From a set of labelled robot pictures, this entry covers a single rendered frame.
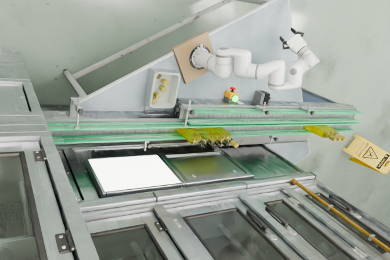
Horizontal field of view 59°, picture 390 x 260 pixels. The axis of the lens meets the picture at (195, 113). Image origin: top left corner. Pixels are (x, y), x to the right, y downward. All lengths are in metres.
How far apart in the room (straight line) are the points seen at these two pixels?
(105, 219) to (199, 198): 0.48
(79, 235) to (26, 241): 0.11
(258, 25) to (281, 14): 0.20
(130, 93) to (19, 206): 1.25
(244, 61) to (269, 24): 0.68
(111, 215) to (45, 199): 0.61
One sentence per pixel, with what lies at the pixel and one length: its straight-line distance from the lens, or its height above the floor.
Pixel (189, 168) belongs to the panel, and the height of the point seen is 1.17.
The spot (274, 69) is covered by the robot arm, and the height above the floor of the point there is 1.28.
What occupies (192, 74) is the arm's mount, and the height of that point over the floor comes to 0.77.
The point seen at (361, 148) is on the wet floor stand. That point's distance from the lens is 5.22.
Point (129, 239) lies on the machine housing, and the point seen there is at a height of 1.58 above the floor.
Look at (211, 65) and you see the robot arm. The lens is 2.01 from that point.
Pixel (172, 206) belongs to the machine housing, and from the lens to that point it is 1.68.
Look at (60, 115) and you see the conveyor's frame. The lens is 1.94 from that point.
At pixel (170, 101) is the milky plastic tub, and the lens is 2.16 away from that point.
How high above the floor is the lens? 2.61
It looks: 52 degrees down
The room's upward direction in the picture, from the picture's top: 127 degrees clockwise
